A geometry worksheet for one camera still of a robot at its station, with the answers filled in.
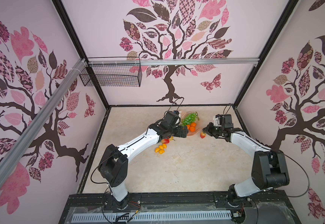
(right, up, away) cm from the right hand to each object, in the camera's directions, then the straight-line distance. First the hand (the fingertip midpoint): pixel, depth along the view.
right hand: (202, 127), depth 91 cm
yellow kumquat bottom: (-28, -17, +1) cm, 32 cm away
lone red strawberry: (0, -5, 0) cm, 5 cm away
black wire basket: (-72, +44, +31) cm, 90 cm away
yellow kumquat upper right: (-26, -13, +4) cm, 29 cm away
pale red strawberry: (-25, -10, +6) cm, 28 cm away
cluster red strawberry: (-20, -8, +7) cm, 23 cm away
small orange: (-8, 0, +12) cm, 14 cm away
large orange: (-5, -2, +10) cm, 11 cm away
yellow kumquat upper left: (-28, -14, +4) cm, 32 cm away
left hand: (-15, -3, -7) cm, 17 cm away
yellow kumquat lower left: (-31, -15, +2) cm, 34 cm away
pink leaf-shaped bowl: (0, +3, +12) cm, 13 cm away
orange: (-4, +2, +13) cm, 13 cm away
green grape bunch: (-6, +6, +12) cm, 15 cm away
